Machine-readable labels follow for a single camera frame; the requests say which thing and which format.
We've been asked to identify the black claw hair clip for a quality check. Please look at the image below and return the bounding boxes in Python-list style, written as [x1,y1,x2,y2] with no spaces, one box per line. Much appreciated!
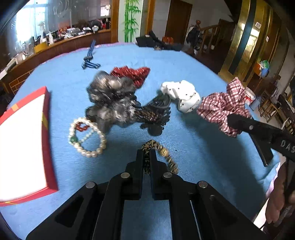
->
[135,93,171,136]

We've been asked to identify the red white-dotted scrunchie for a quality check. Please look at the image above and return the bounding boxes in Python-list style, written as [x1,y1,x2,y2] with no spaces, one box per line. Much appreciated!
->
[110,66,150,89]

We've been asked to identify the black clothing pile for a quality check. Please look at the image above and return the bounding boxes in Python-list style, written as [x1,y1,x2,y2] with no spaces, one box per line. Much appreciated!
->
[136,30,183,52]

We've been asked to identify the red white shallow box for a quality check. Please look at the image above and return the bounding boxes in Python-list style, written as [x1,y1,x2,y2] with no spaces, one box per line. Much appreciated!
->
[1,87,58,207]

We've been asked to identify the bamboo wall painting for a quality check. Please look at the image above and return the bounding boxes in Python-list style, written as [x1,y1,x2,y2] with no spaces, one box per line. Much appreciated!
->
[118,0,148,42]

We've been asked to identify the person right hand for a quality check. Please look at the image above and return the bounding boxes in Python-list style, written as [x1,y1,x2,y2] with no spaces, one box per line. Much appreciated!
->
[265,163,286,224]

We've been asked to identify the wooden headboard shelf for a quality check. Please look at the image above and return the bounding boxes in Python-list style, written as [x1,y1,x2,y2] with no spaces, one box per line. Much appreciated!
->
[1,30,111,94]

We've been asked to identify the blue bed blanket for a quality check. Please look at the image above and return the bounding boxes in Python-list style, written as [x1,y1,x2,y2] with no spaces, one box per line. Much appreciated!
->
[1,44,279,239]

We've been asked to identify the red white plaid scrunchie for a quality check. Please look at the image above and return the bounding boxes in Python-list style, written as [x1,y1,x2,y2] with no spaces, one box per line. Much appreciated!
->
[197,77,251,138]

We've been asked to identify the leopard print hair tie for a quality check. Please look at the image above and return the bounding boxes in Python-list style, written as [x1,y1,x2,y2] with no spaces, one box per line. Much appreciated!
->
[140,139,179,176]

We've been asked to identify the white pearl bracelet green bead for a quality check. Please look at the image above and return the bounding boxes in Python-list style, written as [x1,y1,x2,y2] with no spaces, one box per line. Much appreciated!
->
[67,117,107,158]

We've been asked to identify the white black-dotted scrunchie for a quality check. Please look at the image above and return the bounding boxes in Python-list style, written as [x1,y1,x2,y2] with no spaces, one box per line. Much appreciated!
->
[160,80,201,114]

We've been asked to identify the yellow container on shelf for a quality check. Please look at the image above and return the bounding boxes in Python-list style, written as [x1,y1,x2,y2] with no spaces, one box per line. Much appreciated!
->
[34,42,48,53]

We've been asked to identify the red bead bracelet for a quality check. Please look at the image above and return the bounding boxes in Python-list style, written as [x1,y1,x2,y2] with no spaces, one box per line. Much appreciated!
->
[75,122,90,133]

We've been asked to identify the blue striped watch strap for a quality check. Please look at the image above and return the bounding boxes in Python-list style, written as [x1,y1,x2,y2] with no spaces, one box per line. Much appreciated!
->
[81,39,102,70]

